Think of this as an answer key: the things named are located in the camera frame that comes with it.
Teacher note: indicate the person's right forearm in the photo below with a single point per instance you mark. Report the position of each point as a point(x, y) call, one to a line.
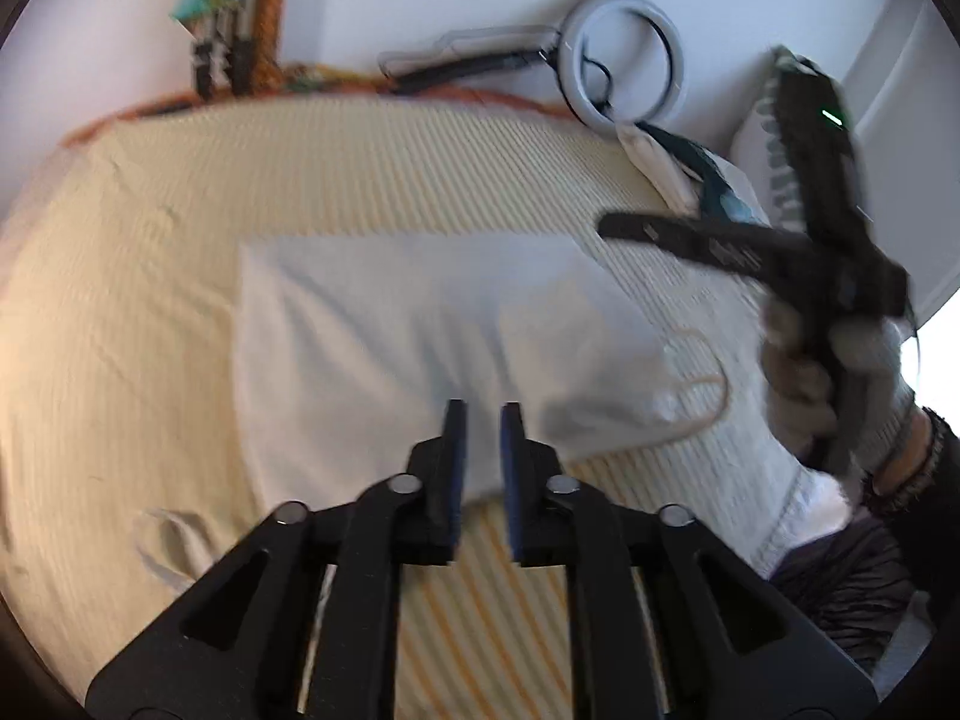
point(937, 540)

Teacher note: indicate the brown bed frame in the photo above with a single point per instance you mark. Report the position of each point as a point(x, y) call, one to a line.
point(150, 101)

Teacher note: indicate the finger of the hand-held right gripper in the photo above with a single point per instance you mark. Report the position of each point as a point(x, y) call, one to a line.
point(705, 244)

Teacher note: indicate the yellow striped blanket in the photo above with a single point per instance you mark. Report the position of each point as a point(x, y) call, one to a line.
point(150, 277)

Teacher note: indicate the white printed tote bag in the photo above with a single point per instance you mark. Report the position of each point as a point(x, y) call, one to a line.
point(675, 165)

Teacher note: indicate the person's dark grey clothing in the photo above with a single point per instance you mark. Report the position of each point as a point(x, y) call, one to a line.
point(847, 592)

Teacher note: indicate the silver black tripod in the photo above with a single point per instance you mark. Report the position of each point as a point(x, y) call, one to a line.
point(221, 52)

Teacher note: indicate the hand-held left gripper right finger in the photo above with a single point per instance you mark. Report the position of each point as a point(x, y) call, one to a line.
point(514, 487)

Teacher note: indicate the person's right hand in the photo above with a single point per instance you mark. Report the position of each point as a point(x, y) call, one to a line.
point(877, 375)

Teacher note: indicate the green white patterned pillow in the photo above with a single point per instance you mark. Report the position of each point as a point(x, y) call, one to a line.
point(761, 150)

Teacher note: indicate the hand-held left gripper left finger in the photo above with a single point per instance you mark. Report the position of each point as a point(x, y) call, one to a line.
point(454, 487)

